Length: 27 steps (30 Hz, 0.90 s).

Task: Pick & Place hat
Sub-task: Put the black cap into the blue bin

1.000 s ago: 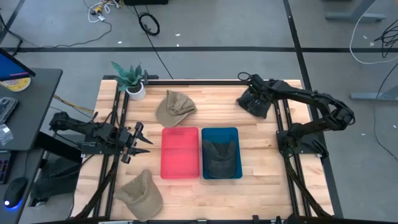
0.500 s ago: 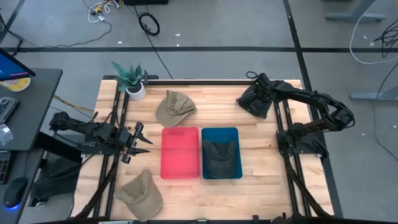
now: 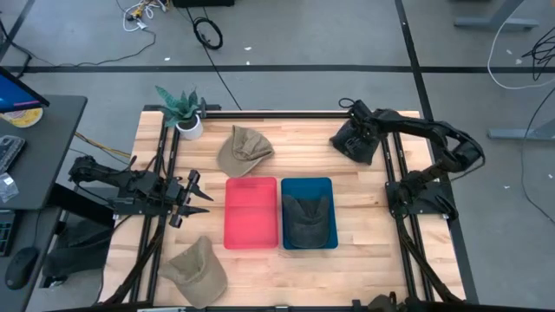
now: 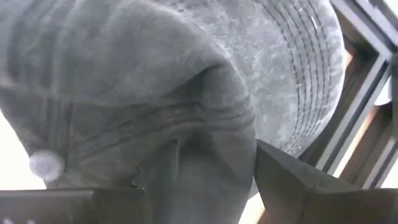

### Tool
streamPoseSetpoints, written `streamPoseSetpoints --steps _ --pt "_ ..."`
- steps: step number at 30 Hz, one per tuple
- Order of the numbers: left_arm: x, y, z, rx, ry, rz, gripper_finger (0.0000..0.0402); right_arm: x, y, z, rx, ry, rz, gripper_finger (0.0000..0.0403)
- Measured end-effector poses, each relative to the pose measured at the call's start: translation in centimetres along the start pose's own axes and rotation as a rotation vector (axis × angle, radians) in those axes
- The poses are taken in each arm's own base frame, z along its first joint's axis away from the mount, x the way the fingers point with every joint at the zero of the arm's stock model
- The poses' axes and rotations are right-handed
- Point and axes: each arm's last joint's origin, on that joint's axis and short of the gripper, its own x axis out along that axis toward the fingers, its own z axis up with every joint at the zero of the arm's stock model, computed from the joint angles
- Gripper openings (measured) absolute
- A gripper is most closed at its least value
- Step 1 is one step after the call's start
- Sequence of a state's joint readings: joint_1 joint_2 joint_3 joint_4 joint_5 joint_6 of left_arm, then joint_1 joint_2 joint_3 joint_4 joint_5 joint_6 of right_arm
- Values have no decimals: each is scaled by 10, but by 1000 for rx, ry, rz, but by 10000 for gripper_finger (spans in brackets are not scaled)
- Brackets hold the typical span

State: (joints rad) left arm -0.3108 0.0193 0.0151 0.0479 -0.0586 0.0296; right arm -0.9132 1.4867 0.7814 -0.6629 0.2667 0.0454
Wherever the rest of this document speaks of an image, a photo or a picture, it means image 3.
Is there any yellow cable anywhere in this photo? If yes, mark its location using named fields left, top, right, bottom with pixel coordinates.
left=73, top=131, right=133, bottom=159

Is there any grey keyboard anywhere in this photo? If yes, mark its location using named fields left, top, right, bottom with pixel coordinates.
left=0, top=134, right=27, bottom=175

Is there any black fabric chair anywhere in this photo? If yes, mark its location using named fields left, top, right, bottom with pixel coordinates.
left=41, top=218, right=114, bottom=289

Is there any small clear plastic bag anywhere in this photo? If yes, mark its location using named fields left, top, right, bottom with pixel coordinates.
left=0, top=172, right=21, bottom=204

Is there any grey desk foot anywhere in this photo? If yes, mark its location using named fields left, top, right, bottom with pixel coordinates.
left=453, top=0, right=541, bottom=32
left=486, top=116, right=555, bottom=142

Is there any black curved floor cable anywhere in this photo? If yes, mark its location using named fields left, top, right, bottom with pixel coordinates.
left=519, top=86, right=555, bottom=213

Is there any white cable bundle with plug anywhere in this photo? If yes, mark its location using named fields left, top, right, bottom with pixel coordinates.
left=121, top=0, right=169, bottom=33

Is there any white floor cable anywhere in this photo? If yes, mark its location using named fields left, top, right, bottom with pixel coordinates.
left=486, top=0, right=555, bottom=91

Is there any blue plastic bin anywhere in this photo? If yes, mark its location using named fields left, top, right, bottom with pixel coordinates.
left=280, top=176, right=339, bottom=251

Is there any pink plastic bin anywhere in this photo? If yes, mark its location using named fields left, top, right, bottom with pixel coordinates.
left=223, top=176, right=279, bottom=250

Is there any long black floor cable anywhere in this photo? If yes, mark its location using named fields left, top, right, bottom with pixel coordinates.
left=185, top=6, right=243, bottom=112

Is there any green plant in white pot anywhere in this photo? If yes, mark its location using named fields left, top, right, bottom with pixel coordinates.
left=154, top=85, right=205, bottom=141

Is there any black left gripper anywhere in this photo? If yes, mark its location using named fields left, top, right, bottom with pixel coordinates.
left=166, top=169, right=215, bottom=229

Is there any dark keyboard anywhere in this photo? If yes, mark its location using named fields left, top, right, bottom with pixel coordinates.
left=0, top=210, right=17, bottom=257

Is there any khaki baseball cap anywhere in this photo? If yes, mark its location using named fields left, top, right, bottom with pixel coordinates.
left=158, top=235, right=229, bottom=309
left=216, top=125, right=276, bottom=179

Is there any yellow round disc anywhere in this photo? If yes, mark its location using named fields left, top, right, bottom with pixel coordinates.
left=0, top=107, right=44, bottom=129

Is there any black computer mouse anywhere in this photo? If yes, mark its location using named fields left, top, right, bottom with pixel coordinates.
left=4, top=245, right=40, bottom=291

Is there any thin black floor cable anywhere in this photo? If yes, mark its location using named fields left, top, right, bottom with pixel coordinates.
left=0, top=19, right=158, bottom=70

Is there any black desk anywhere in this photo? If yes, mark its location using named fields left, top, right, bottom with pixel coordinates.
left=0, top=94, right=88, bottom=212

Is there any black box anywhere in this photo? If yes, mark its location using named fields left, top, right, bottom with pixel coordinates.
left=172, top=0, right=236, bottom=9

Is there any black aluminium table frame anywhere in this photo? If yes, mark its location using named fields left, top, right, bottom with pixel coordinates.
left=98, top=103, right=480, bottom=312

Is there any computer monitor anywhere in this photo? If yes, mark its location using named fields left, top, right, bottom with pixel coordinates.
left=0, top=64, right=51, bottom=114

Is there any person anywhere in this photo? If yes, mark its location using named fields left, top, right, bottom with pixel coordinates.
left=367, top=292, right=408, bottom=312

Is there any dark grey desk panel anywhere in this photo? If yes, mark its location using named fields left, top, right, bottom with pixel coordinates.
left=0, top=206, right=64, bottom=312

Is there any black coiled cable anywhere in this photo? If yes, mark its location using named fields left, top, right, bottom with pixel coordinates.
left=192, top=16, right=225, bottom=51

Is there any black cable tangle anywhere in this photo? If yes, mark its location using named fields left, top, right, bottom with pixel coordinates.
left=521, top=25, right=555, bottom=82

